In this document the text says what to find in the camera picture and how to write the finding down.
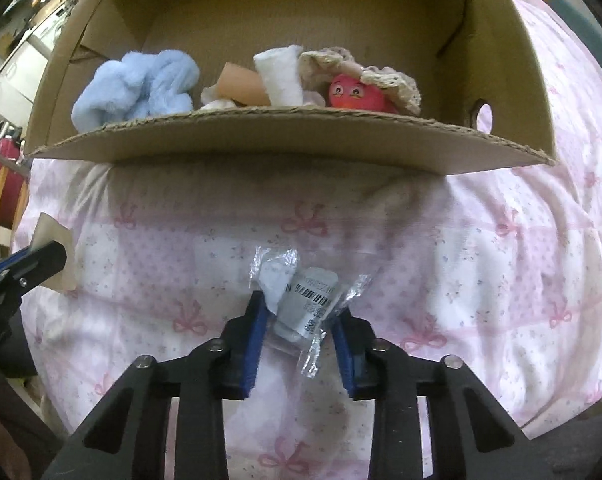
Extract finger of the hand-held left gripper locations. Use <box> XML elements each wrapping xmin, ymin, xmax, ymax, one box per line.
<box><xmin>0</xmin><ymin>241</ymin><xmax>68</xmax><ymax>293</ymax></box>

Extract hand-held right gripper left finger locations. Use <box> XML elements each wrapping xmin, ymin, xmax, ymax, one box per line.
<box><xmin>41</xmin><ymin>290</ymin><xmax>272</xmax><ymax>480</ymax></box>

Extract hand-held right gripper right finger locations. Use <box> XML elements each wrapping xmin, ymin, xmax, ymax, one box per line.
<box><xmin>331</xmin><ymin>307</ymin><xmax>547</xmax><ymax>480</ymax></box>

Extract tan paper card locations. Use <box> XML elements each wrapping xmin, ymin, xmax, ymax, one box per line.
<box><xmin>33</xmin><ymin>212</ymin><xmax>78</xmax><ymax>292</ymax></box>

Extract clear plastic packet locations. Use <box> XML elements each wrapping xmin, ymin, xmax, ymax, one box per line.
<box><xmin>248</xmin><ymin>246</ymin><xmax>373</xmax><ymax>378</ymax></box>

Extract fluffy light blue cloth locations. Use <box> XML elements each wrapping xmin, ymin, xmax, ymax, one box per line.
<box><xmin>71</xmin><ymin>49</ymin><xmax>201</xmax><ymax>135</ymax></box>

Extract pink octopus toy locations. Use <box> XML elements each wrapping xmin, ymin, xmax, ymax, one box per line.
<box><xmin>328</xmin><ymin>74</ymin><xmax>397</xmax><ymax>113</ymax></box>

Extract beige crochet scrunchie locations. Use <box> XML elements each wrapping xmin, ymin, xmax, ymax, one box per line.
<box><xmin>298</xmin><ymin>46</ymin><xmax>423</xmax><ymax>117</ymax></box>

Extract white cloth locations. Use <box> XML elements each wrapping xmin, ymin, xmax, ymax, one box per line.
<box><xmin>253</xmin><ymin>45</ymin><xmax>306</xmax><ymax>107</ymax></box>

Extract cardboard box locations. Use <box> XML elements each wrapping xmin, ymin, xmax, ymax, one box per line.
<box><xmin>23</xmin><ymin>0</ymin><xmax>557</xmax><ymax>176</ymax></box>

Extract person's dark grey trousers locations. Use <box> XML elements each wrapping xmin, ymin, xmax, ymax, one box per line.
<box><xmin>0</xmin><ymin>305</ymin><xmax>66</xmax><ymax>480</ymax></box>

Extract red bag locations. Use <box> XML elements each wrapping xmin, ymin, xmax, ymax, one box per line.
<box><xmin>0</xmin><ymin>137</ymin><xmax>24</xmax><ymax>211</ymax></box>

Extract pink bow-print bedspread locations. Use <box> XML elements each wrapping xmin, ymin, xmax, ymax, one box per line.
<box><xmin>11</xmin><ymin>0</ymin><xmax>602</xmax><ymax>480</ymax></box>

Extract white kitchen cabinets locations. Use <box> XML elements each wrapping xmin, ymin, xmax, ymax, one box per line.
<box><xmin>0</xmin><ymin>0</ymin><xmax>76</xmax><ymax>116</ymax></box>

